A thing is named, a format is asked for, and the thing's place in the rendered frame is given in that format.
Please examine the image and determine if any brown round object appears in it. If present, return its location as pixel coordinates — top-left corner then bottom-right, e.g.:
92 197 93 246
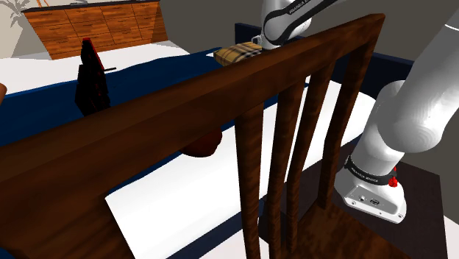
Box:
179 129 223 158

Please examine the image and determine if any brown wooden chair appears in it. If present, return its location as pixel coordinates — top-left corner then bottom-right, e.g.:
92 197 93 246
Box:
0 13 411 259

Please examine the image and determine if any blue bed with white sheets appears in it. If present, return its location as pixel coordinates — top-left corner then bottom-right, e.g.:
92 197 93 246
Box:
0 22 417 259

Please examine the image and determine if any wooden chest of drawers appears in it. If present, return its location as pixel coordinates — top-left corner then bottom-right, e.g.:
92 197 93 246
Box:
21 0 169 61

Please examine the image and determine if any dark robot stand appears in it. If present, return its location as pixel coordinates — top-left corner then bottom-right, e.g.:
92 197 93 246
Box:
257 136 451 259

